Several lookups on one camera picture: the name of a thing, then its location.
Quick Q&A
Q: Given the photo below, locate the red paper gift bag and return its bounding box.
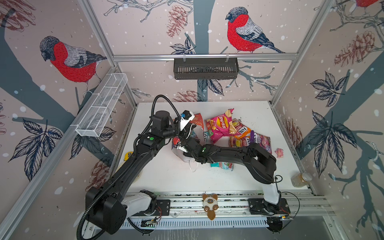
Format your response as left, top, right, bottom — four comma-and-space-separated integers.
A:
172, 113, 206, 173

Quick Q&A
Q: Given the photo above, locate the pink Lay's chips bag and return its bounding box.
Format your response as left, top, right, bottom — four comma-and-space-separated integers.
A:
206, 109, 239, 144

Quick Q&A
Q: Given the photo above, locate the orange Fox's candy bag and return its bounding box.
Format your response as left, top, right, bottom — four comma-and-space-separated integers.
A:
229, 136, 251, 148
229, 119, 251, 139

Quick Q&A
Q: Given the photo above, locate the purple Fox's candy bag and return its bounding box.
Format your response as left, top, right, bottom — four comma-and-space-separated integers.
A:
251, 131, 272, 154

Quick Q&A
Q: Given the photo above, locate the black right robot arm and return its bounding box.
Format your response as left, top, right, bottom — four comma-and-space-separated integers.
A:
179, 137, 281, 216

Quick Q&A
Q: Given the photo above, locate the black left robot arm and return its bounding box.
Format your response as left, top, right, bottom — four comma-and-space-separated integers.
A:
76, 111, 180, 240

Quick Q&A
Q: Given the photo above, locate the green snack packet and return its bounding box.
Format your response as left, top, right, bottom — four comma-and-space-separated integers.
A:
210, 162, 234, 171

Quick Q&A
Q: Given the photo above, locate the yellow tape measure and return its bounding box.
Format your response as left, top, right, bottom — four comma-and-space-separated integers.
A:
124, 152, 133, 161

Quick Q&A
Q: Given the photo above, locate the plush cat toy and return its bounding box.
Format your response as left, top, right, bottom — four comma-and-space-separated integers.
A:
203, 194, 219, 221

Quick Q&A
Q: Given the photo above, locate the white mesh tray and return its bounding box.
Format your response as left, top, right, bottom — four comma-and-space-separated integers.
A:
76, 73, 128, 138

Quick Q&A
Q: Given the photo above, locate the small pink toy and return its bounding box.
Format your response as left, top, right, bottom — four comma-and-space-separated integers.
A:
275, 148, 284, 159

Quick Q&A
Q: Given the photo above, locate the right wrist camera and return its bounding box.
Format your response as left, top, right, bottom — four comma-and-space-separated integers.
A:
177, 145, 188, 153

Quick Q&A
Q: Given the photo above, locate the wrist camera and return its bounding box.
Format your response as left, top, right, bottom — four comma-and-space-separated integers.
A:
177, 145, 188, 153
180, 110, 195, 131

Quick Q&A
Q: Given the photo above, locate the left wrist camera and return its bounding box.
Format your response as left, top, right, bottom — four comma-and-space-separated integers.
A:
180, 110, 195, 131

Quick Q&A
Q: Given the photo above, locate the black corrugated cable conduit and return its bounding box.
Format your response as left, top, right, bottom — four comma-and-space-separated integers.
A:
76, 94, 181, 240

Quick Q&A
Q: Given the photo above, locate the black wire basket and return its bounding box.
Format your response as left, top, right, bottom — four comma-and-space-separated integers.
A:
174, 58, 239, 80

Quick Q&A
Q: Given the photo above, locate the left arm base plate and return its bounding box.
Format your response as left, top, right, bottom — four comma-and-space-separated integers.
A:
141, 200, 171, 217

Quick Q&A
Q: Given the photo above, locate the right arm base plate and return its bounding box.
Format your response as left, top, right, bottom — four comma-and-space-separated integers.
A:
248, 198, 291, 216

